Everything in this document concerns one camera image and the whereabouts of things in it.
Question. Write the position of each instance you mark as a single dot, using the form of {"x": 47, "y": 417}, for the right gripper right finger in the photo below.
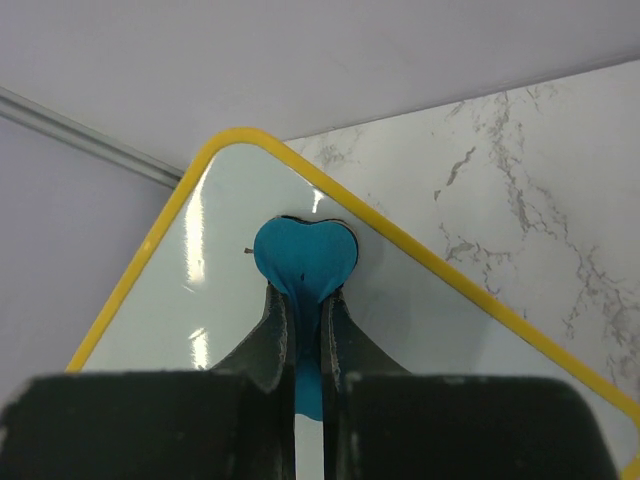
{"x": 382, "y": 422}

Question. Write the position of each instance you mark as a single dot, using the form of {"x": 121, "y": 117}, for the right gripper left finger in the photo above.
{"x": 234, "y": 421}

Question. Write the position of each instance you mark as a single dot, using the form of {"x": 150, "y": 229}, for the yellow framed small whiteboard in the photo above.
{"x": 192, "y": 291}

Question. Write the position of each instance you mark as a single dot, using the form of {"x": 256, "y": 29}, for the blue heart eraser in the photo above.
{"x": 307, "y": 262}

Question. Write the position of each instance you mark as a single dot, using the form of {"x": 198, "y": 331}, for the left aluminium frame post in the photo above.
{"x": 46, "y": 122}

